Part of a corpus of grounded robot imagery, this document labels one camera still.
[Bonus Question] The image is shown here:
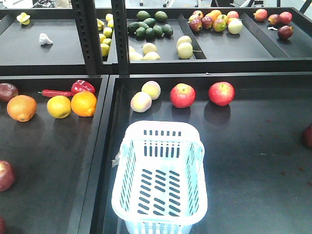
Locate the light blue plastic basket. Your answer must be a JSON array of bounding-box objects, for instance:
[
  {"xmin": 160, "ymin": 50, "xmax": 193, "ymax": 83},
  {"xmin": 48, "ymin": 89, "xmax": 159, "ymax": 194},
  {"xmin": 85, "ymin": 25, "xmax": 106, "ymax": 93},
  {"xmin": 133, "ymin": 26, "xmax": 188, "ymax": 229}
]
[{"xmin": 112, "ymin": 120, "xmax": 208, "ymax": 234}]

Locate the pale peach fruit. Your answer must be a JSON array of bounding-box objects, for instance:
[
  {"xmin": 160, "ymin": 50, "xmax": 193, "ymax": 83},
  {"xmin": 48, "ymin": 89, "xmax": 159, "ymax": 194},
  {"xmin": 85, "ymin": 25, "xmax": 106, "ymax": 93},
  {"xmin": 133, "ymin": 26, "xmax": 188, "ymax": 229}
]
[
  {"xmin": 130, "ymin": 92, "xmax": 152, "ymax": 113},
  {"xmin": 141, "ymin": 80, "xmax": 161, "ymax": 100}
]

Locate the red apple beside peach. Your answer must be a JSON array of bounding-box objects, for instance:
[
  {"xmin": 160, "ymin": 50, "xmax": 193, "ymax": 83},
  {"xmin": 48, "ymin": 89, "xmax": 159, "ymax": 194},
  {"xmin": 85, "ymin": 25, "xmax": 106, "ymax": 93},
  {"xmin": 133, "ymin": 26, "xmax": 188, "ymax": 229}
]
[{"xmin": 170, "ymin": 83, "xmax": 196, "ymax": 109}]

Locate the red bell pepper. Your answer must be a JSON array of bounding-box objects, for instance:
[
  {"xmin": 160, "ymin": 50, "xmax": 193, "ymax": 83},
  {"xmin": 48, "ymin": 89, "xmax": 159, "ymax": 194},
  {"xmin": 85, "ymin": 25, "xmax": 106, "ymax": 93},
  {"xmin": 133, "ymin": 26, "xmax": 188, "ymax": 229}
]
[{"xmin": 71, "ymin": 79, "xmax": 96, "ymax": 94}]

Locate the black wooden produce stand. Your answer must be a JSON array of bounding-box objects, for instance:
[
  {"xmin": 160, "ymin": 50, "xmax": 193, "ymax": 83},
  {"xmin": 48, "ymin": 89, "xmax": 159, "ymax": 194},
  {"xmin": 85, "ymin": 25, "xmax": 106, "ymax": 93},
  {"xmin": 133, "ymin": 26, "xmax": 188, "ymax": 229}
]
[{"xmin": 0, "ymin": 8, "xmax": 312, "ymax": 234}]

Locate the yellow orange fruit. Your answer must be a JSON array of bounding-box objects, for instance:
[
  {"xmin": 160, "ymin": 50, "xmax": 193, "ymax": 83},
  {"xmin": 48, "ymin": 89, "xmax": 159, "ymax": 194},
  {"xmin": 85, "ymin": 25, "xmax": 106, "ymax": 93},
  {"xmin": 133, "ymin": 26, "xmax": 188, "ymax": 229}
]
[{"xmin": 47, "ymin": 96, "xmax": 71, "ymax": 118}]

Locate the red chili pepper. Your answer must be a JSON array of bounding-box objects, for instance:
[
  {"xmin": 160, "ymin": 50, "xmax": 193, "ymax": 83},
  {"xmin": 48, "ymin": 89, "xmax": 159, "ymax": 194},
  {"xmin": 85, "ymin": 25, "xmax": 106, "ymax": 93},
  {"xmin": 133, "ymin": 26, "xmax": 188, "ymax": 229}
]
[{"xmin": 38, "ymin": 89, "xmax": 74, "ymax": 98}]

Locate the white garlic bulb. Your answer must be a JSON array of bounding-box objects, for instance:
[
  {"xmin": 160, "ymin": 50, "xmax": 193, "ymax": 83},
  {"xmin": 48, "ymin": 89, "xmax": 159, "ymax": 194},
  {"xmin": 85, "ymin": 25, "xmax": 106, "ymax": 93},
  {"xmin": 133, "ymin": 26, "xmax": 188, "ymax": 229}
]
[{"xmin": 39, "ymin": 33, "xmax": 53, "ymax": 45}]

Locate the dark red apple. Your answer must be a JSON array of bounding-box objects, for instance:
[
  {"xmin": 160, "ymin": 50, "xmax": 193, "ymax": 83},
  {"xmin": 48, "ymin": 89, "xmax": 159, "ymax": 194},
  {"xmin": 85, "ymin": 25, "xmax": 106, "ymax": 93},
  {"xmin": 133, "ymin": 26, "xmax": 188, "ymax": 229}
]
[{"xmin": 0, "ymin": 83, "xmax": 19, "ymax": 102}]

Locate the yellow star fruit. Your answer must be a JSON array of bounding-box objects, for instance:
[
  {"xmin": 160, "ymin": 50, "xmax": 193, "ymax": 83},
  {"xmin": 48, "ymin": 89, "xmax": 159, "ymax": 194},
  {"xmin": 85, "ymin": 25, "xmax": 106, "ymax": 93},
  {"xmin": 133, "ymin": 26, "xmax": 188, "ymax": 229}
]
[{"xmin": 16, "ymin": 12, "xmax": 30, "ymax": 25}]

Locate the black upright rack post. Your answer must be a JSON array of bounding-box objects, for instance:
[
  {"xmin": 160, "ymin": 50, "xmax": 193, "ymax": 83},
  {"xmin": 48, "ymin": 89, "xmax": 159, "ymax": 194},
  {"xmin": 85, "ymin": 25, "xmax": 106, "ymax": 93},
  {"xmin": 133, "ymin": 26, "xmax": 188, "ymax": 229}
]
[{"xmin": 71, "ymin": 0, "xmax": 102, "ymax": 75}]

